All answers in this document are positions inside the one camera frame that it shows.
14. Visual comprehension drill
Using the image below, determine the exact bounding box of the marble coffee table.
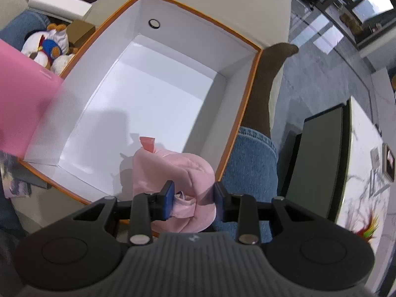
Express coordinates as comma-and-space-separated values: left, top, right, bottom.
336, 96, 396, 297

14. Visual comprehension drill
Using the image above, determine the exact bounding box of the small white card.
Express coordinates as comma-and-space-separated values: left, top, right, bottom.
370, 148, 381, 171

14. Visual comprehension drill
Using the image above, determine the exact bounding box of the white plush toy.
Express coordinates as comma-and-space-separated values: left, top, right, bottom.
50, 52, 75, 75

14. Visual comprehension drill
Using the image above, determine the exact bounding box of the orange box with white inside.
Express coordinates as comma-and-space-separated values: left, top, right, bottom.
19, 0, 263, 206

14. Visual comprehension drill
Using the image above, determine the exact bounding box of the black metal shelf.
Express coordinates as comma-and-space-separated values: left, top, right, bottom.
297, 0, 396, 50

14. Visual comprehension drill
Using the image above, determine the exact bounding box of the brown cardboard box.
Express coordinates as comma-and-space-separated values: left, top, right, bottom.
66, 20, 96, 50

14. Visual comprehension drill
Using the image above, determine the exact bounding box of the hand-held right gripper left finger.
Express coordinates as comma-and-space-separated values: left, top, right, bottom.
73, 181, 176, 246

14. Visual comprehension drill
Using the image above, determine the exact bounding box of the plush dog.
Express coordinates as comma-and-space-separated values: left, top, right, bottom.
22, 23, 75, 69

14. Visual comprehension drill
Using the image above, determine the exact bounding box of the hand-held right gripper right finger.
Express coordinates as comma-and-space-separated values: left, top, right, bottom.
213, 181, 310, 245

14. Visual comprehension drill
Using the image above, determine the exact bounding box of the pink package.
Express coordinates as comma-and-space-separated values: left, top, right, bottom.
0, 39, 64, 159

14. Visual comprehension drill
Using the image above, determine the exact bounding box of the pink fabric hat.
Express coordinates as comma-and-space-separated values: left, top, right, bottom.
132, 136, 217, 233

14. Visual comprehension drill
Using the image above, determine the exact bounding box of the white flat box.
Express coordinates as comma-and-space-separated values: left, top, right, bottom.
28, 0, 93, 23

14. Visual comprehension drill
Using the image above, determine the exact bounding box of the person's right leg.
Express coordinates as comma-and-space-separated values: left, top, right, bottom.
213, 43, 299, 243

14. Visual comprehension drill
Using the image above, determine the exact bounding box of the colourful feather toy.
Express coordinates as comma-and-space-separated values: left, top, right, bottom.
353, 210, 382, 239

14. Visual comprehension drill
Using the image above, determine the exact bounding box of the printed plastic packet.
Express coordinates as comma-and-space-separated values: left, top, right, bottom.
0, 151, 51, 199

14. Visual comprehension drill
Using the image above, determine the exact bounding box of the picture frame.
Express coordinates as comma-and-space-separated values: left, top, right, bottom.
382, 142, 396, 182

